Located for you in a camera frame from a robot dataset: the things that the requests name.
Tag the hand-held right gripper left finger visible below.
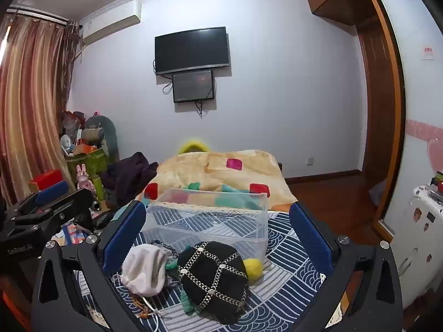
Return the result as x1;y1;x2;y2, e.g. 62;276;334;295
32;201;147;332

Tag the white air conditioner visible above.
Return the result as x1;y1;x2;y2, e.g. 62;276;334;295
80;1;142;46

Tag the striped red curtain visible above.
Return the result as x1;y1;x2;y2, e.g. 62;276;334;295
0;9;84;208

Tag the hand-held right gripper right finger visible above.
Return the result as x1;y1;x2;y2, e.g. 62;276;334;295
289;202;404;332

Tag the green cardboard box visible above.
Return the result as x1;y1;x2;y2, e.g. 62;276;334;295
66;148;110;185

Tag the yellow patterned blanket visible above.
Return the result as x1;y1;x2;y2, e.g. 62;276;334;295
138;149;298;211

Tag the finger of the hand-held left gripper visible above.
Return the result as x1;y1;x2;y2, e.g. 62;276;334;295
42;189;95;222
29;180;70;205

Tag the orange string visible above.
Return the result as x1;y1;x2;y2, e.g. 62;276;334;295
126;292;156;319

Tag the clear plastic storage box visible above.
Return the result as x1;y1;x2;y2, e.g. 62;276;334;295
140;188;269;261

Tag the yellow felt ball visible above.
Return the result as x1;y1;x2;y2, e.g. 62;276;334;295
242;258;264;283

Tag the white mirrored sliding door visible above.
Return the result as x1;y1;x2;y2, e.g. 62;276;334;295
367;0;443;243

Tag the white knit hat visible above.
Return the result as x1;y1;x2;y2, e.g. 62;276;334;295
121;244;168;297

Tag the small black wall monitor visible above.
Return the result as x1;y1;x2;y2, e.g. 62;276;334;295
172;70;215;103

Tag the black studded hat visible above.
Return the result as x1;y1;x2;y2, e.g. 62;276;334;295
177;241;249;325

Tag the pink rabbit plush toy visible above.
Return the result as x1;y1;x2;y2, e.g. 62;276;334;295
76;164;94;191

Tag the green knit cloth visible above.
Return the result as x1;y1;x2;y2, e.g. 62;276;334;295
165;245;199;316

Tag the black wall television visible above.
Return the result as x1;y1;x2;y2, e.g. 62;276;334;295
154;27;231;76

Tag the red box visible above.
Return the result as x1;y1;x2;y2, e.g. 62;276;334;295
29;169;63;191

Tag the white appliance with stickers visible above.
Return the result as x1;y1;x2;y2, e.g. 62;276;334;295
395;184;443;307

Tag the grey braided cord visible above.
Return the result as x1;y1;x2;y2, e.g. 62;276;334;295
150;238;178;260

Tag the yellow plush toy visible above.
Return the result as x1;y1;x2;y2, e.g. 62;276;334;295
178;138;210;155

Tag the blue wave patterned bedsheet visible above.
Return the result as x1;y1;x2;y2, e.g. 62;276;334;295
73;210;347;332

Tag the dark purple cloth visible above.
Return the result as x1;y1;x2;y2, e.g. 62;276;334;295
100;152;159;209

